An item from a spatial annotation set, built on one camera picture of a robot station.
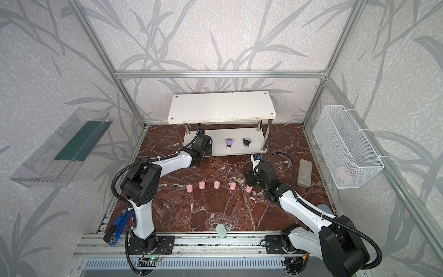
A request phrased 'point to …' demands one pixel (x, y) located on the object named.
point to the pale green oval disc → (221, 231)
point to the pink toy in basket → (341, 173)
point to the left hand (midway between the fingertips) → (206, 145)
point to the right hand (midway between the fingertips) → (248, 169)
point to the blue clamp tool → (114, 231)
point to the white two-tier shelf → (237, 123)
